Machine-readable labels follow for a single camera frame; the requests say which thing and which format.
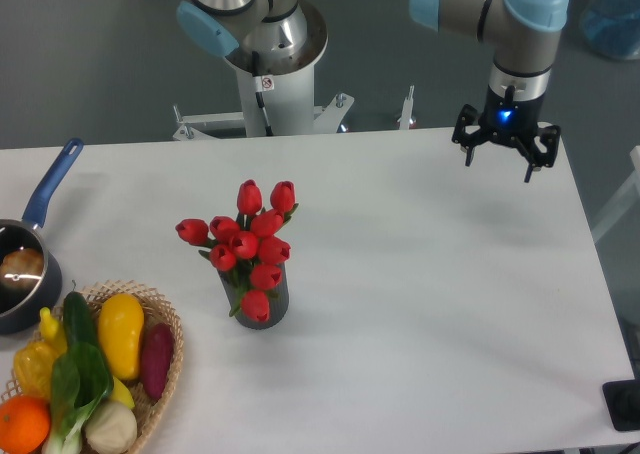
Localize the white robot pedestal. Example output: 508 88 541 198
226 0 328 138

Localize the dark grey ribbed vase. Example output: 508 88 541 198
218 263 289 330

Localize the purple sweet potato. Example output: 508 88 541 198
140 323 174 401

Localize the brown bread bun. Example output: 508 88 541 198
1 248 44 291

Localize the yellow bell pepper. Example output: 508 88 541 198
13 341 58 401

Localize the black device at edge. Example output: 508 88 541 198
602 379 639 432

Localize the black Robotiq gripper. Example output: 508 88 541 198
451 88 561 183

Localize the beige garlic bulb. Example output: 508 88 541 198
85 401 137 454

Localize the yellow mango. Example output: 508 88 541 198
98 293 145 381

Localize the orange fruit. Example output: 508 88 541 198
1 395 51 453

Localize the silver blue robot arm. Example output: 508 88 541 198
176 0 569 172

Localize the blue handled saucepan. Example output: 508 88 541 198
1 138 84 335

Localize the white frame at right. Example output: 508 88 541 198
591 146 639 244

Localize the white metal base frame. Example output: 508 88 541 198
172 85 417 141

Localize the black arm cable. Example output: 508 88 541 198
251 51 275 137

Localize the red tulip bouquet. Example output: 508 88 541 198
174 179 300 324

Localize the dark green cucumber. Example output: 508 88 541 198
63 291 99 348

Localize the woven wicker basket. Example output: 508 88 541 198
1 281 183 453

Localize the green bok choy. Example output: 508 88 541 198
42 342 113 453

